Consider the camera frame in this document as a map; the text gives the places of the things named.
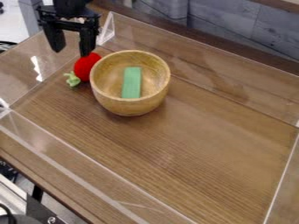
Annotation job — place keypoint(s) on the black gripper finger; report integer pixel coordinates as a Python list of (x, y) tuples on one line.
[(87, 42), (55, 36)]

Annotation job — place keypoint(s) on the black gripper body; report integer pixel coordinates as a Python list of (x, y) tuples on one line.
[(55, 21)]

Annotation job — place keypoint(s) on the red plush strawberry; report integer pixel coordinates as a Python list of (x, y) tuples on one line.
[(81, 68)]

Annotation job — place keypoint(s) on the wooden bowl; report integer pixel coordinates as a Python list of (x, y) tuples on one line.
[(105, 80)]

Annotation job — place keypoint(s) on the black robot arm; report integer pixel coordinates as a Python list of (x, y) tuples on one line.
[(71, 7)]

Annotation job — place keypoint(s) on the green rectangular block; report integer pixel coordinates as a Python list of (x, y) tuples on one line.
[(131, 87)]

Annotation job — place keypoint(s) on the clear acrylic corner bracket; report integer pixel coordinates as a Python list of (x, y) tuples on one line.
[(107, 30)]

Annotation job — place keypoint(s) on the grey post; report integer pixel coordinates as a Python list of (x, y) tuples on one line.
[(28, 7)]

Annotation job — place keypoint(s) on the clear acrylic tray wall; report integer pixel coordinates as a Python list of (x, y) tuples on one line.
[(209, 159)]

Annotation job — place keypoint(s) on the black metal table bracket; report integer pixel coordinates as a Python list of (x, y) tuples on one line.
[(37, 211)]

